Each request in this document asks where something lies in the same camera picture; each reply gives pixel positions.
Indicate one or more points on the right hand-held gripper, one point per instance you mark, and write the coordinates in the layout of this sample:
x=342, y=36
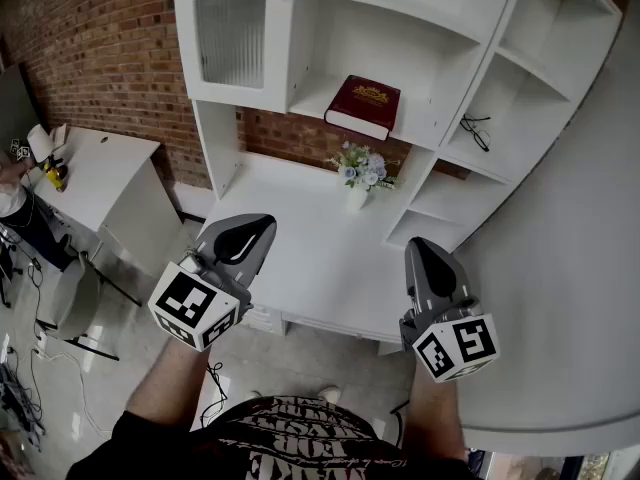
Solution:
x=457, y=343

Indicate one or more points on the white desk with hutch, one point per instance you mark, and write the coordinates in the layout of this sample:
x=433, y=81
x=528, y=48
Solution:
x=310, y=248

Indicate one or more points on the person's left forearm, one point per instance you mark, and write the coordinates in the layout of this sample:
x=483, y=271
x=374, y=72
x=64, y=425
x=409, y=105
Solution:
x=167, y=388

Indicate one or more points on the grey plastic chair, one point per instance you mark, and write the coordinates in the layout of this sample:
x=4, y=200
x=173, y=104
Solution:
x=75, y=298

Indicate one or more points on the person's white shoe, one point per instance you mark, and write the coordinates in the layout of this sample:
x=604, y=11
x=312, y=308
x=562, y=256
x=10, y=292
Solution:
x=330, y=394

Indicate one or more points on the person's black printed shirt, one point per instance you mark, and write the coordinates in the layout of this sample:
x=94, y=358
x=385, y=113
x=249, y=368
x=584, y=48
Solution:
x=280, y=443

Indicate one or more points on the pale blue flower bouquet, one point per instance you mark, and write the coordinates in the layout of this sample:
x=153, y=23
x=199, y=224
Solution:
x=365, y=165

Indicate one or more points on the white shelf compartment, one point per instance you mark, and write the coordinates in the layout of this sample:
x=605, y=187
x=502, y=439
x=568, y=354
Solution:
x=365, y=43

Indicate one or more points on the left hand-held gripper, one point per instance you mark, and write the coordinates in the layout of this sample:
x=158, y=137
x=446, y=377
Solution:
x=192, y=308

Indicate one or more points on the white ribbed glass cabinet door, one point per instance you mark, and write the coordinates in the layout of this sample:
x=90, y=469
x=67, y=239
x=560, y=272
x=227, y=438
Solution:
x=230, y=43

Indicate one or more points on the dark red hardcover book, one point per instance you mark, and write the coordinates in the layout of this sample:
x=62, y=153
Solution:
x=367, y=103

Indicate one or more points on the white vase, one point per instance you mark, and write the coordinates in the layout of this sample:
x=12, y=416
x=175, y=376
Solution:
x=356, y=199

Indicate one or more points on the black eyeglasses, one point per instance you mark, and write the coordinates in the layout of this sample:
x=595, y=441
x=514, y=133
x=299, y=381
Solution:
x=475, y=130

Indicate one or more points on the white office table with drawers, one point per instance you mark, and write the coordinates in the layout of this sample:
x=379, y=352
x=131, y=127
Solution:
x=100, y=178

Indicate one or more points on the yellow toy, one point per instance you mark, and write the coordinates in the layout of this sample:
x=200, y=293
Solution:
x=55, y=177

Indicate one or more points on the person's right forearm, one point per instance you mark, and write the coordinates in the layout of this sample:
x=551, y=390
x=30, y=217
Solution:
x=432, y=418

